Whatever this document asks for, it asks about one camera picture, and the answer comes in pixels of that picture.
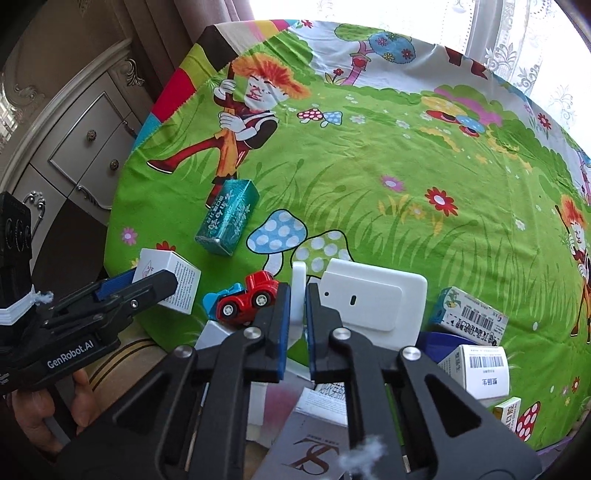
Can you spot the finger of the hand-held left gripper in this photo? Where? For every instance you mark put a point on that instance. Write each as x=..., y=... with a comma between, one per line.
x=147, y=290
x=113, y=284

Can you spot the white box with grey text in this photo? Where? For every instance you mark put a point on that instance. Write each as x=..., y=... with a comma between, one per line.
x=180, y=281

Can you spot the silver box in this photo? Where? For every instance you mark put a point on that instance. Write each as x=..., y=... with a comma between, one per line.
x=304, y=452

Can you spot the green white barcode box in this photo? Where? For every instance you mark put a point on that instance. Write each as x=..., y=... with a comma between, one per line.
x=466, y=318

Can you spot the green cartoon printed blanket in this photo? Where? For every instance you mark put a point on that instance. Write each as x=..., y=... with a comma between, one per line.
x=369, y=184

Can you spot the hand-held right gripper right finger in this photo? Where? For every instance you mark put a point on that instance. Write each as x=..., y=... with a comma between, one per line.
x=315, y=332

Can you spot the yellow white small box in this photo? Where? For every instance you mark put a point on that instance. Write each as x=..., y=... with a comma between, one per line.
x=508, y=410

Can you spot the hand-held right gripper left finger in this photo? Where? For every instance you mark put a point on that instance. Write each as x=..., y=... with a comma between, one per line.
x=284, y=332

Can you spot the teal patterned box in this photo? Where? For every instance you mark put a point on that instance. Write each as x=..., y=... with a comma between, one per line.
x=226, y=217

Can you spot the person's left hand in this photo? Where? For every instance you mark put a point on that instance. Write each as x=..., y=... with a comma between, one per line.
x=32, y=410

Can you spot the red toy car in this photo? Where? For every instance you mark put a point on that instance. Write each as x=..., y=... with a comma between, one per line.
x=244, y=295

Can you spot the white plastic hook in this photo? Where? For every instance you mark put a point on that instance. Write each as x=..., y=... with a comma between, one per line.
x=298, y=295

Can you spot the white ornate cabinet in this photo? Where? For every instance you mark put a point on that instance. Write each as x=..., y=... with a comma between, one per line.
x=78, y=147

